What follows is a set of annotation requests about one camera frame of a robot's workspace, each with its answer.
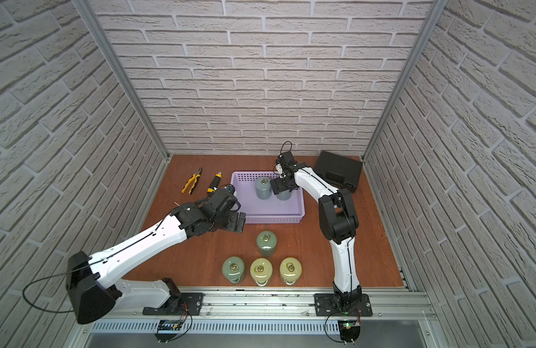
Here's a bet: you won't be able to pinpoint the blue-grey canister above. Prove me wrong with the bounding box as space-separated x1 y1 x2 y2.
255 176 272 200
276 191 292 201

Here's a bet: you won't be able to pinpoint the lavender plastic basket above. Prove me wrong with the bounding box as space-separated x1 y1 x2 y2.
230 171 306 224

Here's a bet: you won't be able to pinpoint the dark green canister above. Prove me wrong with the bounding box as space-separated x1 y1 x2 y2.
256 231 277 258

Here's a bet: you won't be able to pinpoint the yellow-green canister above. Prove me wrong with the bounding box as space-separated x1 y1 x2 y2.
250 258 273 287
279 257 303 286

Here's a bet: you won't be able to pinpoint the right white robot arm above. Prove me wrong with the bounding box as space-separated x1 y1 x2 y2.
271 162 362 312

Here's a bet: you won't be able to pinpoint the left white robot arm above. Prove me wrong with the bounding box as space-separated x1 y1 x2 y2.
66 184 246 324

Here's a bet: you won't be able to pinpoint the yellow black pliers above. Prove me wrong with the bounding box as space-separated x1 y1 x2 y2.
181 168 202 194

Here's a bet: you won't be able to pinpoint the black plastic tool case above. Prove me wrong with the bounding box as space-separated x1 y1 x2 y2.
314 151 363 193

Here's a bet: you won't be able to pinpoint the left controller board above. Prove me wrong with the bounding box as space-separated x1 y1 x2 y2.
155 320 185 343

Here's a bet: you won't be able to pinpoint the controller board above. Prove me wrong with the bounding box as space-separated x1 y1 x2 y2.
155 320 185 343
337 320 361 344

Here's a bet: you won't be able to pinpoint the right controller board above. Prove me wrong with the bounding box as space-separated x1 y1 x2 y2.
337 320 361 344

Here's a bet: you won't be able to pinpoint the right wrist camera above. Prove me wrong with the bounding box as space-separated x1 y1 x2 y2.
275 151 297 177

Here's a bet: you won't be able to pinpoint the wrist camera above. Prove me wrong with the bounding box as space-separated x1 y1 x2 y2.
275 151 297 177
221 184 235 197

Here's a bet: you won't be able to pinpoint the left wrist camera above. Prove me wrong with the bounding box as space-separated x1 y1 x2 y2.
221 184 235 197

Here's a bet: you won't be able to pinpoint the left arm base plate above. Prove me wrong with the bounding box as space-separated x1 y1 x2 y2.
143 293 205 316

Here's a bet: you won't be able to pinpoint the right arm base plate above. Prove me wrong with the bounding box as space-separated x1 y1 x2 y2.
314 293 373 318

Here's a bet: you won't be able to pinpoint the right aluminium corner post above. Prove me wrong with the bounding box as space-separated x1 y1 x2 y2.
362 0 448 163

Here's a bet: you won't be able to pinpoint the aluminium corner post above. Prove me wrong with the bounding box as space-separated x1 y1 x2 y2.
73 0 170 162
362 0 448 163

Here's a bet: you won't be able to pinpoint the left aluminium corner post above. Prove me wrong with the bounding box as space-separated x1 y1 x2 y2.
73 0 170 162

